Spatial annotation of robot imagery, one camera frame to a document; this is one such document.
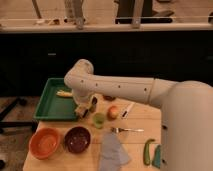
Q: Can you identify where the whiteboard eraser block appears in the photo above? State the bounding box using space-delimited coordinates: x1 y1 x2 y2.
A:
75 106 90 118

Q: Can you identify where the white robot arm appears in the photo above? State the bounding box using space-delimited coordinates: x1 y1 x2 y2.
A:
64 59 213 171

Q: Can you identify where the green plastic tray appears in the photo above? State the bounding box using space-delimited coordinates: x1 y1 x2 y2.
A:
34 78 78 121

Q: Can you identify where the grey metal cup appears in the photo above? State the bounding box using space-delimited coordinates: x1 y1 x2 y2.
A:
89 97 98 112

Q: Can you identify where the yellow corn cob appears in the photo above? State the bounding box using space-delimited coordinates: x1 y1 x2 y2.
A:
56 91 72 98

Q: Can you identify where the small green cup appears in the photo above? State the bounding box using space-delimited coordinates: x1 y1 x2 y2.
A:
93 113 105 129

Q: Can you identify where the orange fruit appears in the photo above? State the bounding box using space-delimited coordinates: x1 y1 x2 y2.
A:
107 106 119 119

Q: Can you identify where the dark purple bowl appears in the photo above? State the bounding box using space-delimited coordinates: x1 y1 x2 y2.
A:
64 126 91 154

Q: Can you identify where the silver fork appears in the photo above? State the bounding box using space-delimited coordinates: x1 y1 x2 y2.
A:
111 127 144 133

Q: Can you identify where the orange bowl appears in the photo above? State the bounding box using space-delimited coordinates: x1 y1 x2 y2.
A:
29 128 61 160

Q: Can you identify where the light blue cloth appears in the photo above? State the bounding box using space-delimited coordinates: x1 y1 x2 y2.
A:
98 133 131 171

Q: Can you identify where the teal green sponge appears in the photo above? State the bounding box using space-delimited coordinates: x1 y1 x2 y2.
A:
152 145 161 168

